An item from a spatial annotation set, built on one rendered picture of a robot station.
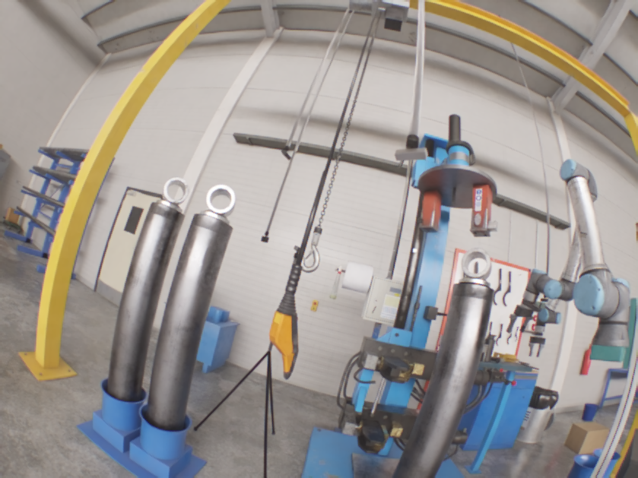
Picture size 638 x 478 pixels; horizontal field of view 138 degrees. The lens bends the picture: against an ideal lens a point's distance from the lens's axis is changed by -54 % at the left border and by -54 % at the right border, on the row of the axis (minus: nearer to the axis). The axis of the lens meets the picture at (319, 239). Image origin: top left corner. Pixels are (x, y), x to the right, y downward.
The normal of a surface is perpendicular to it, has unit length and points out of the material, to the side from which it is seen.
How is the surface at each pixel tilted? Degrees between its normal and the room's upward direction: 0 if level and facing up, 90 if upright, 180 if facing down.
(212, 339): 90
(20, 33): 90
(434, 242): 90
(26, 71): 90
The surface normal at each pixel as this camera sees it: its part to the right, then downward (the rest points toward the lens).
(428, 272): -0.07, -0.24
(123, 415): 0.68, 0.02
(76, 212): 0.96, 0.24
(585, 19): -0.27, 0.91
